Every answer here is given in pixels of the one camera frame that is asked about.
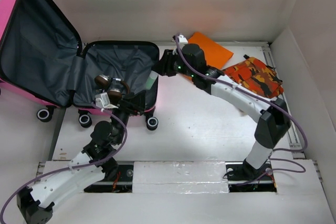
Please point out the pink hard-shell suitcase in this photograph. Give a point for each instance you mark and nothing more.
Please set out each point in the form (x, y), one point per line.
(44, 59)

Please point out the orange cloth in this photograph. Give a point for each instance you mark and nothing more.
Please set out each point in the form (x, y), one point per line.
(215, 55)

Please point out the green tube white cap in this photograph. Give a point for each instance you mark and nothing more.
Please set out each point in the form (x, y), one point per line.
(151, 80)

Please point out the orange camouflage garment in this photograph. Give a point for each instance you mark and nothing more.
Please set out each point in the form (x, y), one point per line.
(256, 76)

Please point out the brown over-ear headphones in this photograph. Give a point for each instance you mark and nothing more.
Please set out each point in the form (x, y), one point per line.
(112, 86)

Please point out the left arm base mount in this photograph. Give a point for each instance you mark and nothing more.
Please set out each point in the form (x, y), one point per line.
(121, 182)

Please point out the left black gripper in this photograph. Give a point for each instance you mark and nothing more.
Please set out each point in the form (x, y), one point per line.
(127, 106)

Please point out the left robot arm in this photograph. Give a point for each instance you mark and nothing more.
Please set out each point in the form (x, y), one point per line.
(95, 162)

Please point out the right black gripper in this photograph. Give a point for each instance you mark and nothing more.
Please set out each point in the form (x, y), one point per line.
(163, 68)

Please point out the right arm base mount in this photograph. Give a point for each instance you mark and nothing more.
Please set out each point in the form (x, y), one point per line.
(244, 179)

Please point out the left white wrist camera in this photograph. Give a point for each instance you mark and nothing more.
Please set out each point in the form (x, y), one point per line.
(102, 101)

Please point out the aluminium rail right side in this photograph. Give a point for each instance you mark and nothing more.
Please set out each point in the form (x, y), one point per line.
(297, 138)

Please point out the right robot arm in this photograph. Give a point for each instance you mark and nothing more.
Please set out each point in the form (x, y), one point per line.
(271, 116)

